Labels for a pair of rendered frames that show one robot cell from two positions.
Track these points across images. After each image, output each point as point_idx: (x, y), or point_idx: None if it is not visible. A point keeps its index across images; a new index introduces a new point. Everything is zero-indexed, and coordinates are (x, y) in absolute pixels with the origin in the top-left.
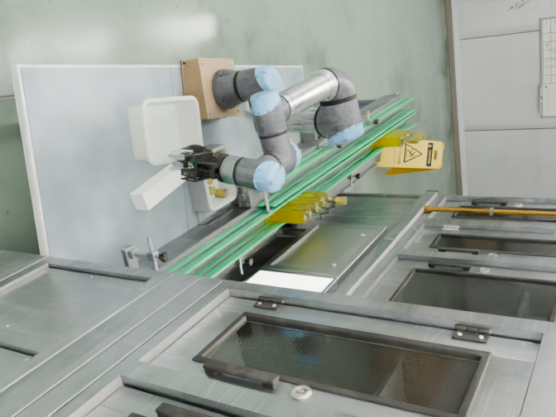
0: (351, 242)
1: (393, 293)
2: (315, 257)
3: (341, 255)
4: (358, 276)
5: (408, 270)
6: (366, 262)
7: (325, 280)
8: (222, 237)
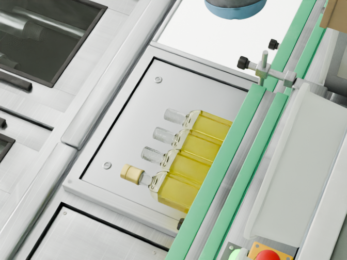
0: (128, 143)
1: (88, 36)
2: (184, 103)
3: (145, 103)
4: (125, 46)
5: (60, 81)
6: (111, 78)
7: (167, 39)
8: (313, 28)
